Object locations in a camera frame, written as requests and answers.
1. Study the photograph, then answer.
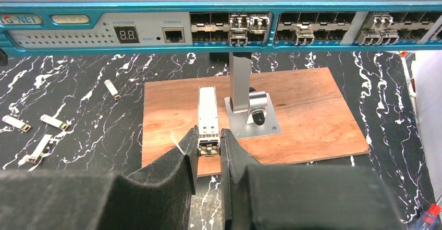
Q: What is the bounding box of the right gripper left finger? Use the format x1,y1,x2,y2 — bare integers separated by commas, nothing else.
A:
1,127,198,229

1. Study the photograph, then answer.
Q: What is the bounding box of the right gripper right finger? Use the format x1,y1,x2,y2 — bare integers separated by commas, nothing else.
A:
220,129,406,229

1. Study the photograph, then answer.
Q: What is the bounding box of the silver sfp module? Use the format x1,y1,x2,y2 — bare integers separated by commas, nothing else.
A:
198,86,220,157
2,115,31,132
26,134,53,164
40,114,69,131
104,79,121,101

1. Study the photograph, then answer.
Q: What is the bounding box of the wooden base board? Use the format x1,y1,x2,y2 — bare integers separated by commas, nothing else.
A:
141,68,370,165

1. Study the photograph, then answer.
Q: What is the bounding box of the metal switch stand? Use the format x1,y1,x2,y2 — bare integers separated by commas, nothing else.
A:
224,53,281,139

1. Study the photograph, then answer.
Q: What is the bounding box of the grey teal network switch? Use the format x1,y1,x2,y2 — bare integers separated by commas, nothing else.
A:
1,0,441,57

